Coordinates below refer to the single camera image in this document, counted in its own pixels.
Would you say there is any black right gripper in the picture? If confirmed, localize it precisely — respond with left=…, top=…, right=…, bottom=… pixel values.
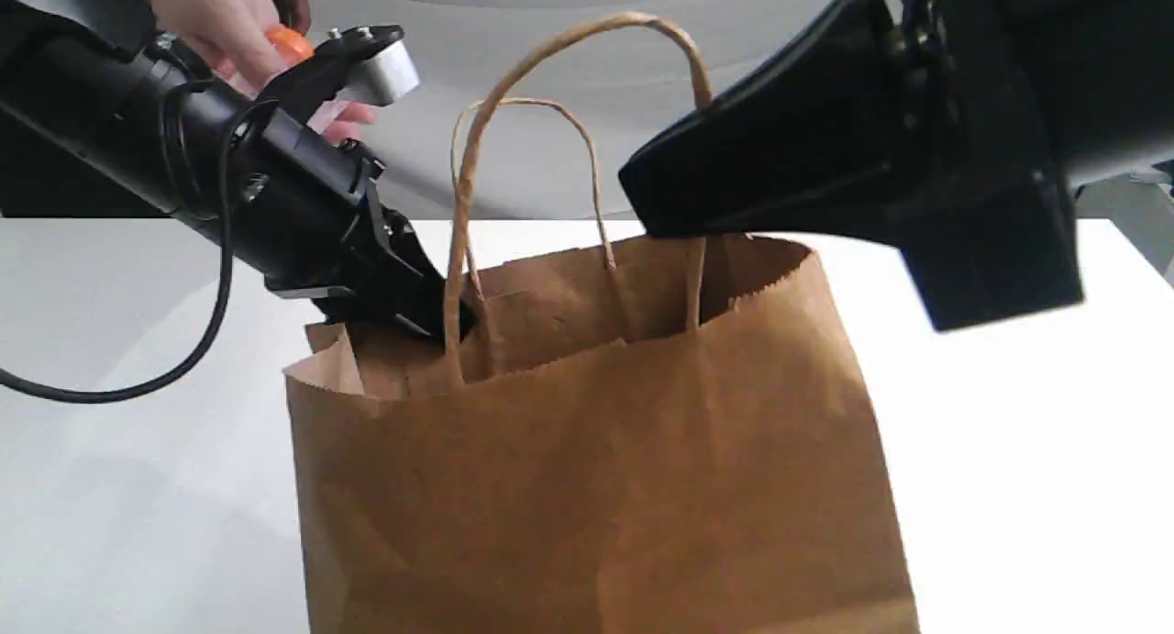
left=619, top=0, right=1170, bottom=332

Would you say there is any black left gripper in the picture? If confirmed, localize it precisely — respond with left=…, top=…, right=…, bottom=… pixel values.
left=220, top=102, right=446, bottom=344

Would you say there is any clear tube orange cap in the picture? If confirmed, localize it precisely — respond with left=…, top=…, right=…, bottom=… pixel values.
left=265, top=23, right=316, bottom=67

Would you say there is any brown paper bag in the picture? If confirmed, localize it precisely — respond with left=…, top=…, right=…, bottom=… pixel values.
left=286, top=12, right=920, bottom=633

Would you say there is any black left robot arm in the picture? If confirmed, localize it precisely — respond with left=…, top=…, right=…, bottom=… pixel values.
left=4, top=0, right=446, bottom=340

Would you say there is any person's right hand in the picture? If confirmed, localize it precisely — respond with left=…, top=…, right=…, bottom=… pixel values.
left=150, top=0, right=311, bottom=90

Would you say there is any white draped backdrop cloth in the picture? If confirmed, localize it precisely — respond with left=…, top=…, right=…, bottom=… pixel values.
left=310, top=0, right=830, bottom=220

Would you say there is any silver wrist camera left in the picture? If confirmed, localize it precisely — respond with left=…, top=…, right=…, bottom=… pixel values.
left=259, top=23, right=421, bottom=124

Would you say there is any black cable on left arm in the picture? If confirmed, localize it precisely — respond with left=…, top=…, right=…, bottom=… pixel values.
left=0, top=79, right=285, bottom=406

